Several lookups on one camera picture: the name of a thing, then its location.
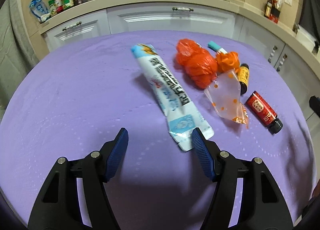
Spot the purple tablecloth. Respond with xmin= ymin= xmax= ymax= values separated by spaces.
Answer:
xmin=0 ymin=30 xmax=317 ymax=230

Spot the yellow label dark bottle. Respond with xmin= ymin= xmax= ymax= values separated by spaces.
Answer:
xmin=236 ymin=63 xmax=251 ymax=95

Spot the clear orange dotted bag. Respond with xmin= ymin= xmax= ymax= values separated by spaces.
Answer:
xmin=204 ymin=69 xmax=250 ymax=129

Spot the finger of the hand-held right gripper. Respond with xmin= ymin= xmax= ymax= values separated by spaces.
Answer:
xmin=309 ymin=96 xmax=320 ymax=118

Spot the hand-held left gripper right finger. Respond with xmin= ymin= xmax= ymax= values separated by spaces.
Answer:
xmin=191 ymin=127 xmax=293 ymax=230

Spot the teal capped white tube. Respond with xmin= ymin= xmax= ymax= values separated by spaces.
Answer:
xmin=207 ymin=41 xmax=228 ymax=54

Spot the small orange plastic bag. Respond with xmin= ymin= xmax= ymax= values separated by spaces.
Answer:
xmin=215 ymin=51 xmax=241 ymax=73

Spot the large red-orange plastic bag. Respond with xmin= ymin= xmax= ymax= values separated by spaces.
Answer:
xmin=175 ymin=38 xmax=217 ymax=89

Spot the blue and white wrapper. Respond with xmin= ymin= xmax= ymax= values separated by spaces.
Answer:
xmin=130 ymin=43 xmax=214 ymax=152

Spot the black curtain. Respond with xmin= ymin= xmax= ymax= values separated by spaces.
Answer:
xmin=299 ymin=0 xmax=320 ymax=36

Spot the blue and white bag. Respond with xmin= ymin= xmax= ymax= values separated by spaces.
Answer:
xmin=29 ymin=0 xmax=52 ymax=23

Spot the white lidded container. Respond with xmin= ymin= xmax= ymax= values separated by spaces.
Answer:
xmin=296 ymin=24 xmax=317 ymax=46

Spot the red label dark bottle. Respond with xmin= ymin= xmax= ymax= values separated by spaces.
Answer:
xmin=244 ymin=91 xmax=284 ymax=134

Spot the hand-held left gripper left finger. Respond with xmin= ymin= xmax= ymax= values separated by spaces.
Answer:
xmin=27 ymin=127 xmax=129 ymax=230

